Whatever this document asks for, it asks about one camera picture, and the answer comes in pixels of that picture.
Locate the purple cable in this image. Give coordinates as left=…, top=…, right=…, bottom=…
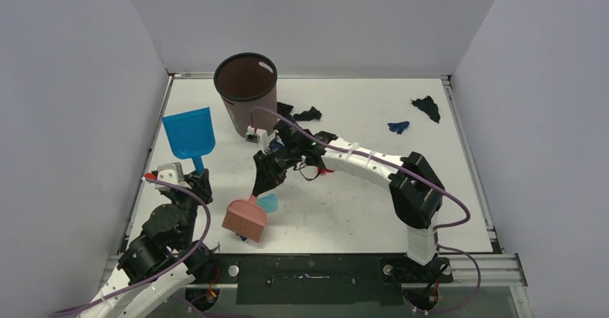
left=50, top=177, right=212, bottom=317
left=249, top=106, right=483, bottom=316

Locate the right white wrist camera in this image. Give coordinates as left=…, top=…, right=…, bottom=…
left=244, top=126, right=270, bottom=154

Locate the blue plastic dustpan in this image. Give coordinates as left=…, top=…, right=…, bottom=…
left=162, top=107, right=215, bottom=174

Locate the dark blue scrap by bin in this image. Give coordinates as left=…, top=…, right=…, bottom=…
left=269, top=140, right=284, bottom=152

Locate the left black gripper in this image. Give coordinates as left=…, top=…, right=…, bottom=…
left=167, top=168, right=215, bottom=247

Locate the black crumpled paper scrap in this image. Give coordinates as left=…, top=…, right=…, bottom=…
left=293, top=106, right=322, bottom=121

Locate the brown cylindrical waste bin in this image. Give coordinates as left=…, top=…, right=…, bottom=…
left=213, top=52, right=278, bottom=137

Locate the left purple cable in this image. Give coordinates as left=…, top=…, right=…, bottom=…
left=50, top=177, right=212, bottom=317

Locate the pink hand brush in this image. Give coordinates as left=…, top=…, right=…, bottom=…
left=222, top=195, right=268, bottom=243

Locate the black paper scrap far corner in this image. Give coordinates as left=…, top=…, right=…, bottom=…
left=411, top=95, right=441, bottom=123

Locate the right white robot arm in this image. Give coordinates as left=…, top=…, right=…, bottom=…
left=253, top=121, right=444, bottom=281

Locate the light blue paper scrap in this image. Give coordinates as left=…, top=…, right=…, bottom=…
left=257, top=194, right=279, bottom=212

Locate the aluminium frame rail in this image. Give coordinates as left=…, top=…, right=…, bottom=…
left=189, top=253, right=527, bottom=289

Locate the dark blue scrap right side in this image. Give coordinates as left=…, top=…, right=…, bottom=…
left=387, top=121, right=410, bottom=134

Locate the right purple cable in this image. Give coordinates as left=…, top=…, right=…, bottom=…
left=249, top=106, right=483, bottom=316

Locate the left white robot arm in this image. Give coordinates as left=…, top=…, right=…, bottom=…
left=79, top=168, right=220, bottom=317

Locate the black paper scrap near bin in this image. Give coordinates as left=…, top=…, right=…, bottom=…
left=276, top=102, right=294, bottom=116

